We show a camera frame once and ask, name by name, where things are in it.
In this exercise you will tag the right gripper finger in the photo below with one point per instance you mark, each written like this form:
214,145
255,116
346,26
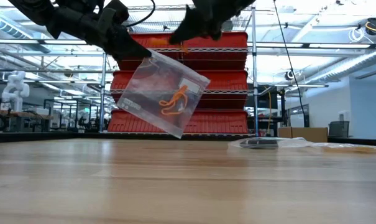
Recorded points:
215,29
189,26

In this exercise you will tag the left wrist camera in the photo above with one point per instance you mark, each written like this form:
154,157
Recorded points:
121,11

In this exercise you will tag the wide black rubber band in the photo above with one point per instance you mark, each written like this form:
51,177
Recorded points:
259,147

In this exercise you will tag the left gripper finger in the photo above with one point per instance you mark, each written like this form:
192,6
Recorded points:
125,58
133,49

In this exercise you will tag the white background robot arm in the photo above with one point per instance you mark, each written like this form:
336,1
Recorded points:
16,93

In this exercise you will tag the black monitor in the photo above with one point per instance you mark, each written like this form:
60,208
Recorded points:
265,99

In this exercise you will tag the black aluminium table frame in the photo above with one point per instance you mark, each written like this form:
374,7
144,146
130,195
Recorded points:
20,137

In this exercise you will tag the silver ventilation duct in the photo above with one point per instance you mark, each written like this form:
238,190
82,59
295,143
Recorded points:
346,68

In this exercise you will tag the small dark ceiling camera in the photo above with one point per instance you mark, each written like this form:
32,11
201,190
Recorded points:
288,76

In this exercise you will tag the brown cardboard box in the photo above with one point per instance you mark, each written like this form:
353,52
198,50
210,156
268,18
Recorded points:
302,133

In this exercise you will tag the black mesh waste bin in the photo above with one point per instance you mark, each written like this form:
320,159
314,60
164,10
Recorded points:
338,130

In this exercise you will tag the wooden workbench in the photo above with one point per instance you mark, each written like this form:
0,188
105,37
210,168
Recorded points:
26,115

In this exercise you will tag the dark grey round device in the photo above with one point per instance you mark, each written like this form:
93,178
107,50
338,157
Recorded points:
229,26

